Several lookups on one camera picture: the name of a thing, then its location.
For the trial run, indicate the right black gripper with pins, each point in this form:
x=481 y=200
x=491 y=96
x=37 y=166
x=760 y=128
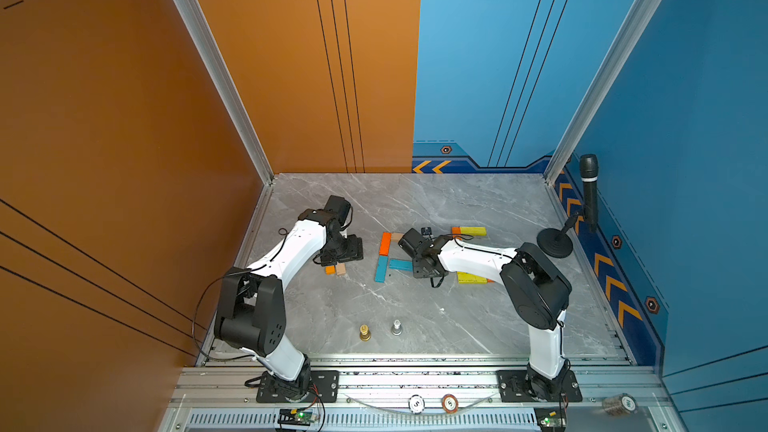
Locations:
x=416 y=272

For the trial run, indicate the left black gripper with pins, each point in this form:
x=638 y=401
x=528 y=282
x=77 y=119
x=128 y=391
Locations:
x=355 y=251

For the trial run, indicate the yellow block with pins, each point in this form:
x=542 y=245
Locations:
x=470 y=279
x=473 y=230

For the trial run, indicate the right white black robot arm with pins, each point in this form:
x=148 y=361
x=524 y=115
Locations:
x=537 y=289

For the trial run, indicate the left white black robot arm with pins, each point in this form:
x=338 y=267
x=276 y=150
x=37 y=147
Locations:
x=251 y=313

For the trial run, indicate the silver weight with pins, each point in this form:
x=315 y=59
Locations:
x=397 y=328

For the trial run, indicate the brass weight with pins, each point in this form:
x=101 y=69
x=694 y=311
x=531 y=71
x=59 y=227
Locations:
x=364 y=333

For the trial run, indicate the white round dial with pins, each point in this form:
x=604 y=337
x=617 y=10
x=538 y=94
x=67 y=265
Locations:
x=416 y=404

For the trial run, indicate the copper round dial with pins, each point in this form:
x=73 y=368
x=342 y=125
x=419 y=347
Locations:
x=449 y=404

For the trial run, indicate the left green circuit board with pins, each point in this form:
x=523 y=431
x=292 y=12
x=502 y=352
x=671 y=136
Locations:
x=297 y=420

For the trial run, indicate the green circuit board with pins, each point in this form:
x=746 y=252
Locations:
x=297 y=420
x=550 y=420

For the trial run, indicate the black microphone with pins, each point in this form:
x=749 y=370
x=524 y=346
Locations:
x=589 y=170

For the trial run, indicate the right green circuit board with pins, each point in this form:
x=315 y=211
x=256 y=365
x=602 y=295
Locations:
x=550 y=420

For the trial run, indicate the tape roll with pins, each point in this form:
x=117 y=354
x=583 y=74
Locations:
x=620 y=405

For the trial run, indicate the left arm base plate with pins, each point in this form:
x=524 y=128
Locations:
x=322 y=384

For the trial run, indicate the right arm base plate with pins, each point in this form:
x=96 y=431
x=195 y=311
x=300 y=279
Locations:
x=522 y=386

